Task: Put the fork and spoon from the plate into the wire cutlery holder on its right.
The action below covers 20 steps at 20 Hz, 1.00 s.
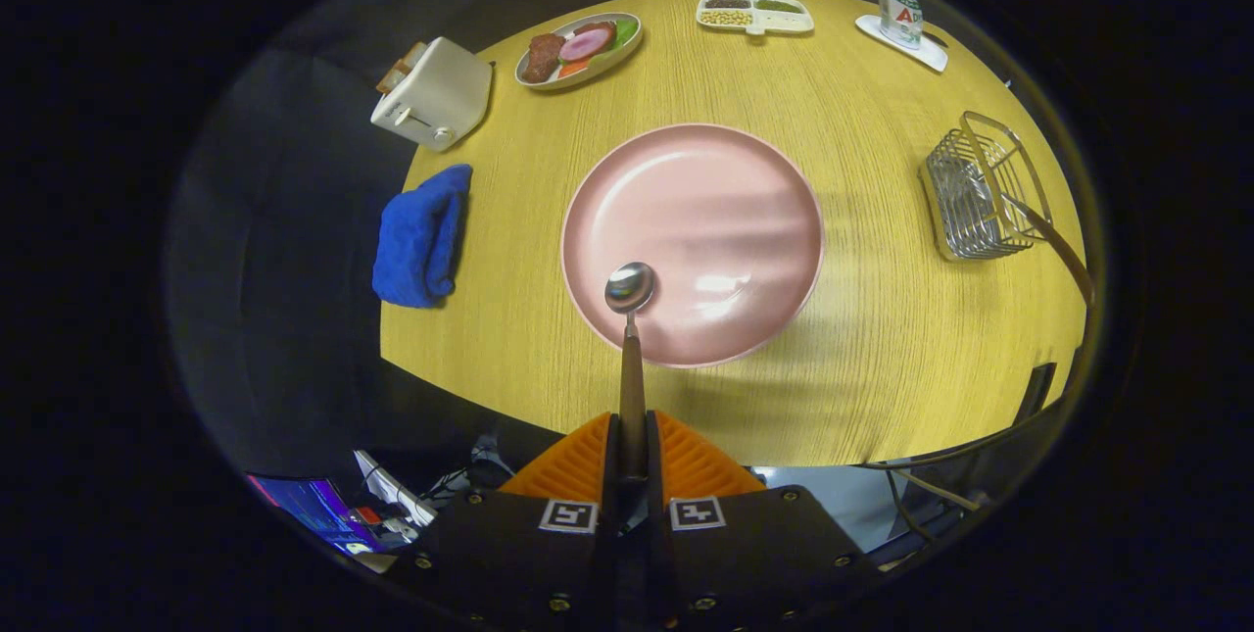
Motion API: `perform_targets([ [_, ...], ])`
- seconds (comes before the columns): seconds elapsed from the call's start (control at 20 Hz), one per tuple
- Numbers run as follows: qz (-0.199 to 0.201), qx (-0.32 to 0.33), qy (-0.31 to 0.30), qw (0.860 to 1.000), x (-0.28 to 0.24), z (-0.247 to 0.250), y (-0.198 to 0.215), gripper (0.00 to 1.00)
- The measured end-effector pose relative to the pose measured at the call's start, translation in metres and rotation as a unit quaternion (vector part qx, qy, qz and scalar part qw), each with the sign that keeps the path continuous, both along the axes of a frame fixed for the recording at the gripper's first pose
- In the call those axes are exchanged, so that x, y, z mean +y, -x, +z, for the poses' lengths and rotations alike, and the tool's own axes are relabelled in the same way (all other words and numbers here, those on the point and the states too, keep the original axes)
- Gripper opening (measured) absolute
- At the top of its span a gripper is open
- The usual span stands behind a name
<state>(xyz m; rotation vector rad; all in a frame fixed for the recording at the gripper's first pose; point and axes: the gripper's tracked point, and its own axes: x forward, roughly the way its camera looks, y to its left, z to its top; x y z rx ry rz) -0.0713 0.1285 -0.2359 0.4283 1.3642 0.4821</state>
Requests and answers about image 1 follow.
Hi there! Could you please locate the white drink bottle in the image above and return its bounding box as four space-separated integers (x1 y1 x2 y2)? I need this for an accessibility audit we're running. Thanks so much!
878 0 925 50

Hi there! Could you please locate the brown toast slice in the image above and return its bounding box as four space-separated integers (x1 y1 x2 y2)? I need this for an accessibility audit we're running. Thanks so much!
376 42 428 94

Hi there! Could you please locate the wooden handled metal fork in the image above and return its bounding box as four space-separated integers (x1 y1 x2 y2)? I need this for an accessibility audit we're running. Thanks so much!
999 193 1096 308

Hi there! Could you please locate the blue folded towel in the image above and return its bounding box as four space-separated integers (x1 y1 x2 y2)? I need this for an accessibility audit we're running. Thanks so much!
371 164 473 309

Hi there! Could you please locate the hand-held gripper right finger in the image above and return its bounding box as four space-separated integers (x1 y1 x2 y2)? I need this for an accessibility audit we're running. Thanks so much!
647 412 878 632

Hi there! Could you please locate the black table clamp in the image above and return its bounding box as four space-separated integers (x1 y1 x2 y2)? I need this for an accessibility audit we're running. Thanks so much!
1012 363 1059 429

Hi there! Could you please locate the laptop screen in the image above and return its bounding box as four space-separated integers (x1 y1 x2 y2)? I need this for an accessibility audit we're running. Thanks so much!
245 474 385 556

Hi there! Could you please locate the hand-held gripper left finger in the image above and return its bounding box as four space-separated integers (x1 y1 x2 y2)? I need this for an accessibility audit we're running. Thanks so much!
397 413 620 632

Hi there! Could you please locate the white toaster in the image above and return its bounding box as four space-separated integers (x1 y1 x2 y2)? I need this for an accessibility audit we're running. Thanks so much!
370 36 494 154

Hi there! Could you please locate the wooden handled metal spoon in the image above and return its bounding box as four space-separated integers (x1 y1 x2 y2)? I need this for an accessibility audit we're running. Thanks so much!
604 262 657 478

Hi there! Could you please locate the grey oval food plate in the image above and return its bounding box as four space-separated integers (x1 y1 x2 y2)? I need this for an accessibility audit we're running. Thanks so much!
514 12 644 91

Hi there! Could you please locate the metal wire basket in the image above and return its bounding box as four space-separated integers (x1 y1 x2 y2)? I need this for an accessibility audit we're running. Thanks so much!
919 111 1055 263

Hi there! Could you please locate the pink round plate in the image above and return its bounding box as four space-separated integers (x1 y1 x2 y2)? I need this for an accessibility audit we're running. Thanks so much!
560 123 826 369

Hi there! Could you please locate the brown meat slice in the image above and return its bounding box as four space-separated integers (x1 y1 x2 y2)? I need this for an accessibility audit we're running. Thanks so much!
521 33 567 84

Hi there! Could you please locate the white square coaster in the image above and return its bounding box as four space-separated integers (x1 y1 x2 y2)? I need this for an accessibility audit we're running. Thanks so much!
855 15 949 73

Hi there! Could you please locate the pink ham slice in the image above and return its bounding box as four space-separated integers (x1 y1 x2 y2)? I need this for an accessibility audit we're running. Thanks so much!
559 27 615 63

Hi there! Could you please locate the white divided bean dish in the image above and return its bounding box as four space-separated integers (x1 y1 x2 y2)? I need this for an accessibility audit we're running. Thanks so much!
696 0 815 36

